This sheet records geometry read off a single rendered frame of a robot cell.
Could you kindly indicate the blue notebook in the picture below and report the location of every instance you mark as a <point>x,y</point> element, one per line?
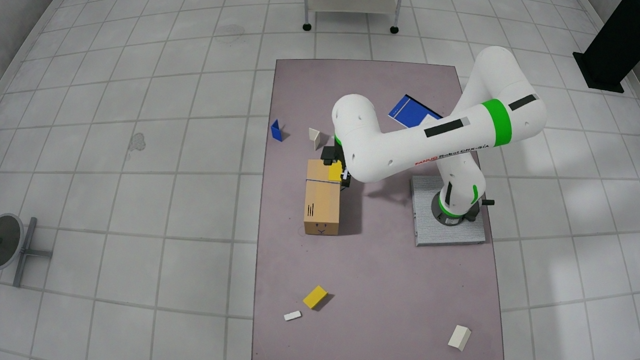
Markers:
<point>411,113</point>

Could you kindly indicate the tan cardboard box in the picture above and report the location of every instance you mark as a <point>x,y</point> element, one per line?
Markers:
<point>322,200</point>

